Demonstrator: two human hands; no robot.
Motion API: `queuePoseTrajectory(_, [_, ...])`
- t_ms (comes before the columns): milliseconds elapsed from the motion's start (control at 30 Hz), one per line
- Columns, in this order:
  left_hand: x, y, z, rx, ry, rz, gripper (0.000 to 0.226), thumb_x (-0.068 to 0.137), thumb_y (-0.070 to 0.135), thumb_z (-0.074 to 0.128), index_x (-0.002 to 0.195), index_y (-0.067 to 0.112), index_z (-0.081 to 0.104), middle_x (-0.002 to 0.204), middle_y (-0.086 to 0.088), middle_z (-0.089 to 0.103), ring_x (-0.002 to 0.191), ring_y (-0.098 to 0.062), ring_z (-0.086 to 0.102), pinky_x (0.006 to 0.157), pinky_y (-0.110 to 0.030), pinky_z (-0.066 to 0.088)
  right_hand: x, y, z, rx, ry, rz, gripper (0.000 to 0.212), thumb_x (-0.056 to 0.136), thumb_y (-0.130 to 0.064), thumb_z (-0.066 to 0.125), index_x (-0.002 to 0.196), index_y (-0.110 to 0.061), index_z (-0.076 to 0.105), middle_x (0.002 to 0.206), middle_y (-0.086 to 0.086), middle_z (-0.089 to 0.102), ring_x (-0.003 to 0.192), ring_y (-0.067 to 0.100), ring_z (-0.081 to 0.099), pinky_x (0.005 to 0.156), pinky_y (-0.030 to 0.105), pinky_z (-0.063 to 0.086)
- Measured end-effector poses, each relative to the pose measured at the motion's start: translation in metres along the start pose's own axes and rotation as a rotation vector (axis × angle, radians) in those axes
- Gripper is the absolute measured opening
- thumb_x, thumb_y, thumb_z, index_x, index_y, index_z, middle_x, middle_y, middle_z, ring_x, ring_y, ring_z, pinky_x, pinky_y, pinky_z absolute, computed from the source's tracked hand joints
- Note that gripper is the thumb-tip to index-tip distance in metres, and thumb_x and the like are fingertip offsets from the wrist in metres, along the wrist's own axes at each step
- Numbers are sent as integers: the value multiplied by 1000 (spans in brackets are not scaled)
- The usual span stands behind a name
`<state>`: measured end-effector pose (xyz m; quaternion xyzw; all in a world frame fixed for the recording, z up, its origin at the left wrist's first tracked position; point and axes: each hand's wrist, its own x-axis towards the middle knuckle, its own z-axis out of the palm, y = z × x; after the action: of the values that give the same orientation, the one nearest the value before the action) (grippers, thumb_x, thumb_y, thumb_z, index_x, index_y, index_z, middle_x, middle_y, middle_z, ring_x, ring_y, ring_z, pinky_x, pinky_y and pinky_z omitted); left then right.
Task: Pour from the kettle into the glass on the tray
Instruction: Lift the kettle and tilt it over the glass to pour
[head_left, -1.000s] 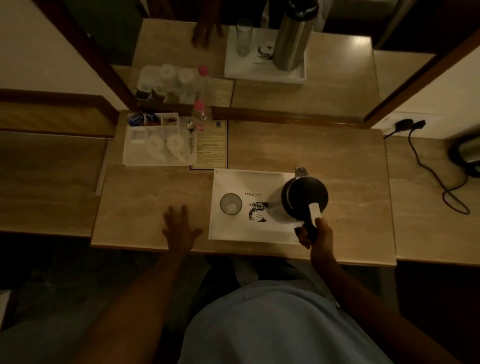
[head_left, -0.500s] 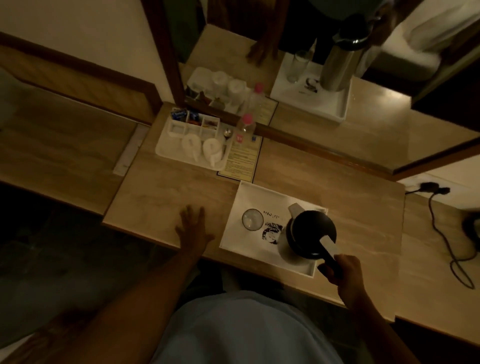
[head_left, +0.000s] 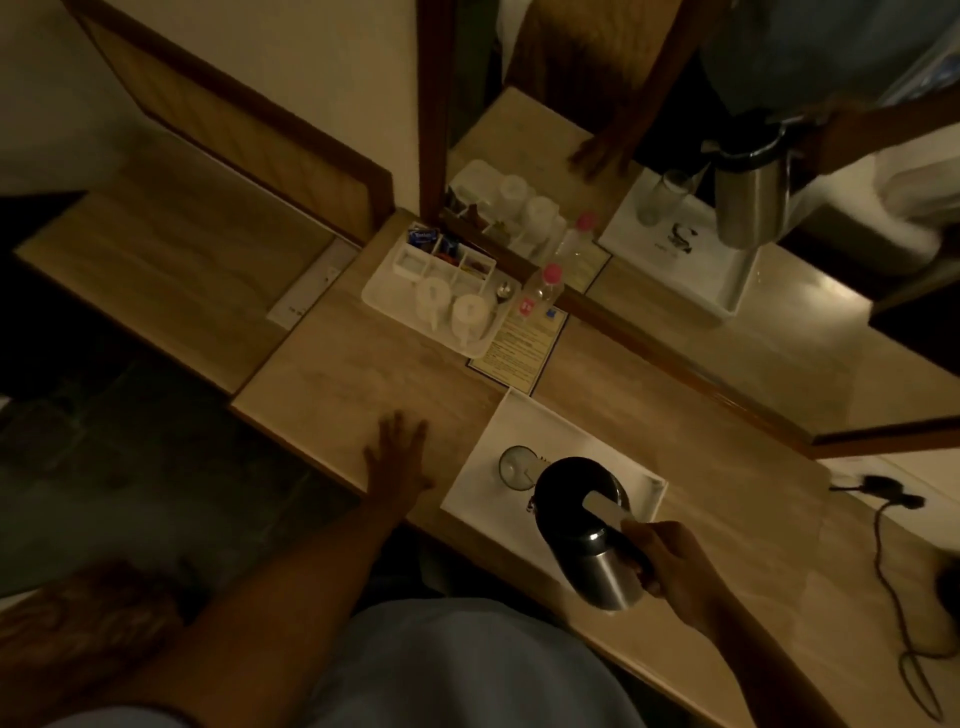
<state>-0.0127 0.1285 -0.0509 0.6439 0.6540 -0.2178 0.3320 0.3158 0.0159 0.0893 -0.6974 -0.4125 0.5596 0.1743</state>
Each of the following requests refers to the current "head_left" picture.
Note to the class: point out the person's left hand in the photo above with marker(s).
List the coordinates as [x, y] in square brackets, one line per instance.
[397, 476]

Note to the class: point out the white cup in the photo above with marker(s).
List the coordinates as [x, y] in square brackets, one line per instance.
[471, 315]
[433, 298]

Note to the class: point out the person's right fingers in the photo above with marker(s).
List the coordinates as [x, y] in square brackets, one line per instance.
[646, 551]

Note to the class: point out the person's right hand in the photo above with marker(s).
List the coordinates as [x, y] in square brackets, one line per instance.
[679, 570]

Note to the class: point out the wood-framed wall panel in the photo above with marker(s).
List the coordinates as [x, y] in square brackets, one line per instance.
[247, 127]

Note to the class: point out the person's left fingers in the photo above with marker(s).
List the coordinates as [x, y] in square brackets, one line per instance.
[401, 439]

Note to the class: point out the wooden side table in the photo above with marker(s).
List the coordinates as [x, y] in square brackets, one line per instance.
[172, 255]

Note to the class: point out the person's light shirt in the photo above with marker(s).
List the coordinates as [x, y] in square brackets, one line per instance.
[465, 667]

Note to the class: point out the wood-framed wall mirror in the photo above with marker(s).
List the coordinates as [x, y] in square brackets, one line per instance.
[750, 300]

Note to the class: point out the water bottle with pink cap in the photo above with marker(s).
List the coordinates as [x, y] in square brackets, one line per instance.
[541, 289]

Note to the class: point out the white wall switch plate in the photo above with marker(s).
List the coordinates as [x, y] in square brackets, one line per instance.
[311, 289]

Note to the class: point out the metal teaspoon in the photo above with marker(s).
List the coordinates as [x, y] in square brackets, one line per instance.
[504, 291]

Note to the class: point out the steel kettle with black lid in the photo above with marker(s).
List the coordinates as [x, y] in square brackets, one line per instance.
[585, 532]

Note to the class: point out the black power plug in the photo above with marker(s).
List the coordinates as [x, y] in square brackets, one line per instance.
[881, 486]

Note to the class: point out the white cup tray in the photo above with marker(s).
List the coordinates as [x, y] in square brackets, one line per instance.
[390, 300]

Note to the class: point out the dark sachets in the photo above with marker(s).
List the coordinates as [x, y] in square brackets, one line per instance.
[450, 251]

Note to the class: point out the yellow information card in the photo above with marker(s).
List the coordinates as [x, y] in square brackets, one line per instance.
[517, 349]

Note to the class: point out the white compartment sachet holder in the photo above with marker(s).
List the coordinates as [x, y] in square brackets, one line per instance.
[420, 259]

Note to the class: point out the clear drinking glass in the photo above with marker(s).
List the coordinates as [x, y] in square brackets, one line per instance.
[517, 466]

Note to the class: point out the person's left forearm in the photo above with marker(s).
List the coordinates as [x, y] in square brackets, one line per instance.
[285, 600]

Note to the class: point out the person's right forearm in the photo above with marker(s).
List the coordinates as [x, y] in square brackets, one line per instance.
[765, 675]

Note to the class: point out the white rectangular kettle tray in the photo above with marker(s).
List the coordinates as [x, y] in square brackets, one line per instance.
[487, 465]

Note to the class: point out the blue sachet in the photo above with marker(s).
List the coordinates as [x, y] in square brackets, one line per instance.
[421, 236]

